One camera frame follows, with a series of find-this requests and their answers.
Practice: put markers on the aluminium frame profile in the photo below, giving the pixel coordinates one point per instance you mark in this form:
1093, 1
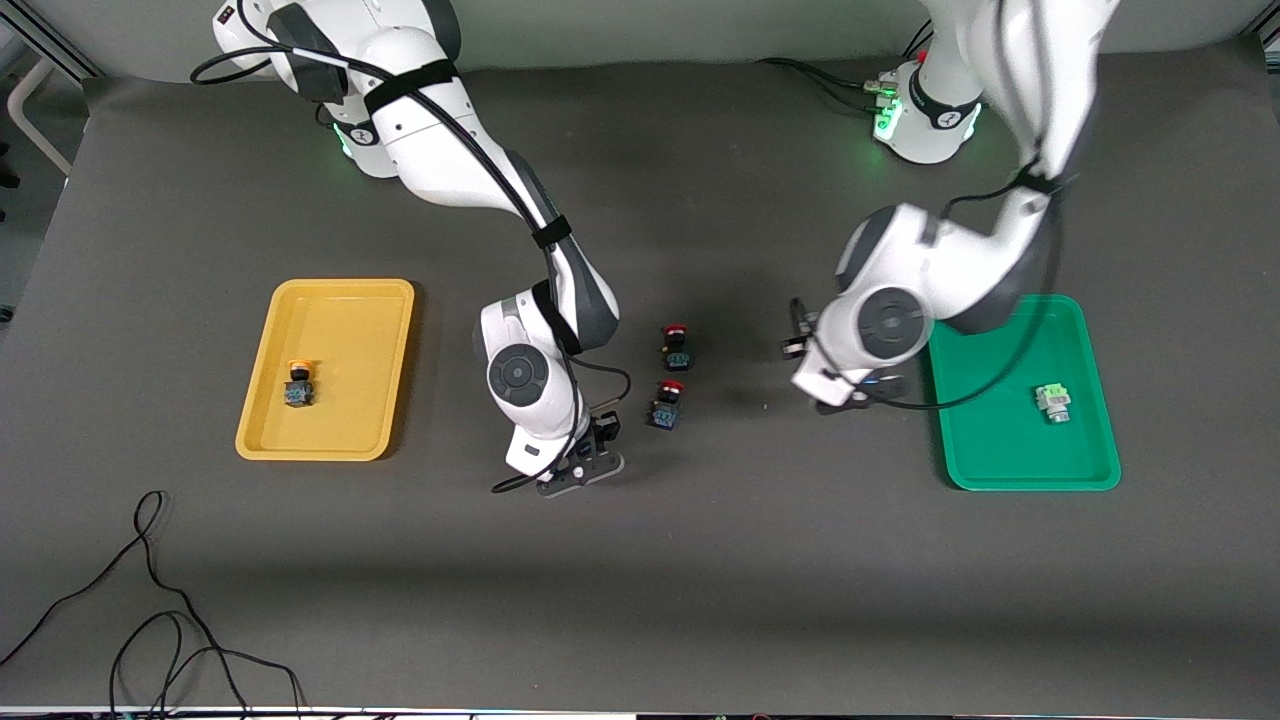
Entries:
50, 40

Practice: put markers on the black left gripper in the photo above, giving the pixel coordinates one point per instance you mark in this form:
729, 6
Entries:
800, 331

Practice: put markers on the white bent tube frame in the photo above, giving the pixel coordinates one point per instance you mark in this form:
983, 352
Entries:
20, 100

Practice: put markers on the green plastic tray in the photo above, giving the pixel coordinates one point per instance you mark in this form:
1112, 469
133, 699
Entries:
1000, 450

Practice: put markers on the yellow plastic tray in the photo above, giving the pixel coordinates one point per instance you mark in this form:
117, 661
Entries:
340, 330

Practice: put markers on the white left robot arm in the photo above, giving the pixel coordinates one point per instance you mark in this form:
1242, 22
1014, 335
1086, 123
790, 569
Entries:
960, 260

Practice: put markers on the red push button black block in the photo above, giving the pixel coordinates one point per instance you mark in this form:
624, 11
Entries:
677, 352
664, 410

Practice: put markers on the dark grey table cover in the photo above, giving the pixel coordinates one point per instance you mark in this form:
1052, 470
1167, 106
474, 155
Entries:
640, 600

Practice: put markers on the green button light green block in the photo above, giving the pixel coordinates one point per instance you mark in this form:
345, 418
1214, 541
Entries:
1052, 402

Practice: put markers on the yellow push button black block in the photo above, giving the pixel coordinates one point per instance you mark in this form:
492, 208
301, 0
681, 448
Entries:
298, 390

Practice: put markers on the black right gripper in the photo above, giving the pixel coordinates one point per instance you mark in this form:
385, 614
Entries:
603, 433

